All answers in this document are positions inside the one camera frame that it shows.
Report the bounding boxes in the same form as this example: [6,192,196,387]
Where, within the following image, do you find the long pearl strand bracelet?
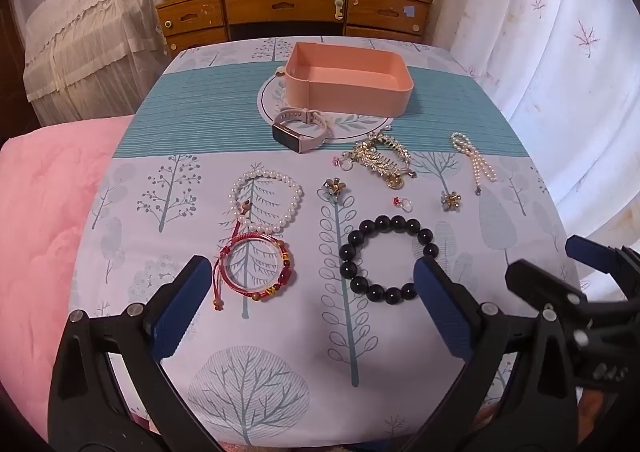
[450,131,499,196]

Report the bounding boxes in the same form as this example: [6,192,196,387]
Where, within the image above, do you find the gold rhinestone hair comb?
[340,128,418,190]

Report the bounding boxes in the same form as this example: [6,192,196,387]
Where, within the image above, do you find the pink smart watch band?
[271,108,329,154]

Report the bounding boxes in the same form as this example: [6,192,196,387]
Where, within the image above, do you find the pink rectangular tray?
[284,42,414,118]

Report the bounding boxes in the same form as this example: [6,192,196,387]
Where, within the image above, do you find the wooden desk with drawers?
[156,0,432,56]

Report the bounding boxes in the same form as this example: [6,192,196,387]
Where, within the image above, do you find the tree print tablecloth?
[70,37,578,446]

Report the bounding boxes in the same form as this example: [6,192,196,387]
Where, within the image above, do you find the white floral curtain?
[430,0,640,303]

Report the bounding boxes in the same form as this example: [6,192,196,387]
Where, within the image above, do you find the white pearl bracelet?
[228,168,305,236]

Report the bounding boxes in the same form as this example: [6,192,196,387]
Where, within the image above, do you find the pink blanket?
[0,116,131,436]

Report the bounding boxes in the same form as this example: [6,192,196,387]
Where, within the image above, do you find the red string bead bracelet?
[211,218,298,312]

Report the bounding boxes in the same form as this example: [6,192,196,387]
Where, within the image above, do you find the flower earring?
[440,191,462,212]
[322,177,346,201]

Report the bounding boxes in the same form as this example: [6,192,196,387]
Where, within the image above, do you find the lace covered bed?
[23,0,169,126]

